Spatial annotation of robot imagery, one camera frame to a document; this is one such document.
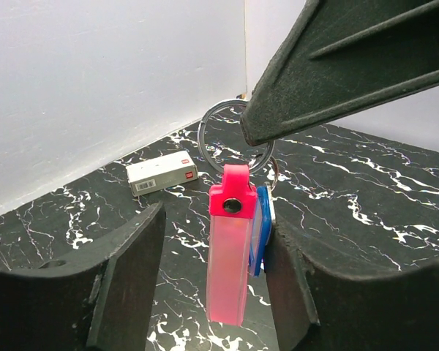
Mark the white box on table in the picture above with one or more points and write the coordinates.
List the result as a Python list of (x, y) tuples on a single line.
[(161, 172)]

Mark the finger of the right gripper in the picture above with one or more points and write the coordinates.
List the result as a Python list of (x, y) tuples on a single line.
[(340, 58)]

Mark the blue key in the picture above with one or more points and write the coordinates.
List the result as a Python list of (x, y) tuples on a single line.
[(263, 226)]

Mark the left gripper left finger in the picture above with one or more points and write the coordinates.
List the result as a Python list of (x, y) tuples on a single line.
[(97, 297)]

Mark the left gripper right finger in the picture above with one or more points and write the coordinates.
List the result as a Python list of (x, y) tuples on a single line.
[(325, 298)]

